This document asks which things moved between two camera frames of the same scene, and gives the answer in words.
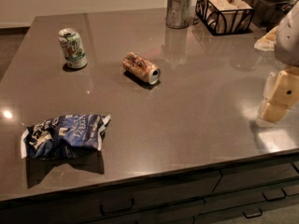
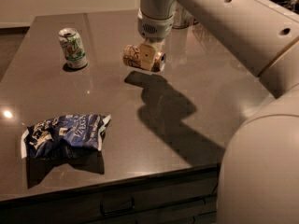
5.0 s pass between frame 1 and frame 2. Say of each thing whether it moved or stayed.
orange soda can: moved
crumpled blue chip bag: stayed
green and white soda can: stayed
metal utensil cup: stayed
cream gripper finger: moved
